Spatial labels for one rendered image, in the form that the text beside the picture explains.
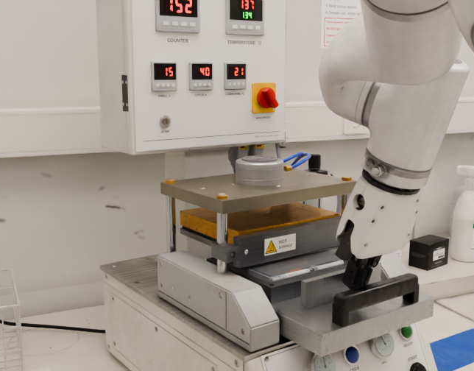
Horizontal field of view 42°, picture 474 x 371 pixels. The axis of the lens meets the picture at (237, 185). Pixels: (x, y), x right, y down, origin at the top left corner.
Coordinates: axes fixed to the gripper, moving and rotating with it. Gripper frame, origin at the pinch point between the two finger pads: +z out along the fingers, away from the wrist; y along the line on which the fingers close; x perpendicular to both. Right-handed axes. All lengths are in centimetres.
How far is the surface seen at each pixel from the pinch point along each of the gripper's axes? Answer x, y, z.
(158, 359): 18.8, -17.0, 26.3
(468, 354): -1.9, 39.8, 27.0
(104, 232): 67, -5, 34
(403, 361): -6.1, 9.9, 14.1
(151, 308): 23.5, -17.0, 19.5
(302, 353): -1.8, -8.3, 9.8
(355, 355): -4.4, -0.1, 10.8
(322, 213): 15.7, 7.5, 0.5
